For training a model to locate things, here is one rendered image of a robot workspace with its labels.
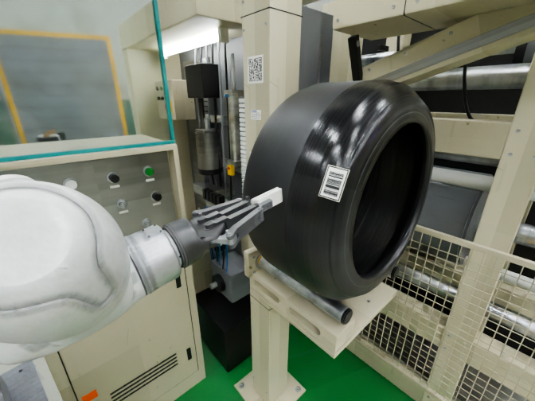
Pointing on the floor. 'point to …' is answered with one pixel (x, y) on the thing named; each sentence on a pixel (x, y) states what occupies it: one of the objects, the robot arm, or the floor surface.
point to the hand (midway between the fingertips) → (267, 200)
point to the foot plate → (294, 390)
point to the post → (278, 14)
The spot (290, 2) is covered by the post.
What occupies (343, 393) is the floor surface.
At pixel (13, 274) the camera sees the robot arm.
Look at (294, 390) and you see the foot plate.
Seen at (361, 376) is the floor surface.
